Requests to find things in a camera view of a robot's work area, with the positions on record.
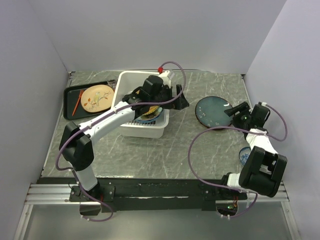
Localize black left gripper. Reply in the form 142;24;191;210
150;84;190;110

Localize dark blue floral plate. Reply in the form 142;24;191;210
195;96;232;128

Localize round woven bamboo mat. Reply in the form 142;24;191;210
143;105;160;116

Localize mint green flower plate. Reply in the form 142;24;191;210
140;107;163;119

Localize black striped lacquer plate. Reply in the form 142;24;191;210
203;124;233;132

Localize turquoise polka dot plate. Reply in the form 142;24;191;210
135;115;160;123

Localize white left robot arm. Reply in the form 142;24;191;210
58;75;189;201

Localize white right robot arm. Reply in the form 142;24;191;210
218;102;288;199

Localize white plastic bin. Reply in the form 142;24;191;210
111;70;171;139

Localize small blue patterned dish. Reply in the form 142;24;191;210
238;146;251;166

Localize small clear glass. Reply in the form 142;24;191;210
107;79;117;90

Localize peach bird-painted plate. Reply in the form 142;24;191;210
80;84;115;113

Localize orange chopsticks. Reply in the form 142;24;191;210
71;89;84;116

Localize black serving tray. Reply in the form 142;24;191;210
63;81;110;121

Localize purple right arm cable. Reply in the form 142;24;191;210
187;103;288;218

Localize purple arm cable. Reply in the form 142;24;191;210
187;103;288;218
55;60;187;223

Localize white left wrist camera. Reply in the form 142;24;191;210
157;66;175;82

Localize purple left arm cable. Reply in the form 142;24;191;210
55;60;187;223

